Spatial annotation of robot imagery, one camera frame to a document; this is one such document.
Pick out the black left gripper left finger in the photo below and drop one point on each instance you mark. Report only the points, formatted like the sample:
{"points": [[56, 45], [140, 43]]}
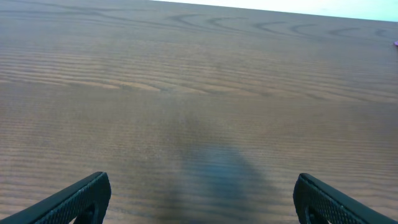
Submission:
{"points": [[85, 201]]}

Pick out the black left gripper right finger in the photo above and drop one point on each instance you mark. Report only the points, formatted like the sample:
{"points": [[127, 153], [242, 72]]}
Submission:
{"points": [[318, 203]]}

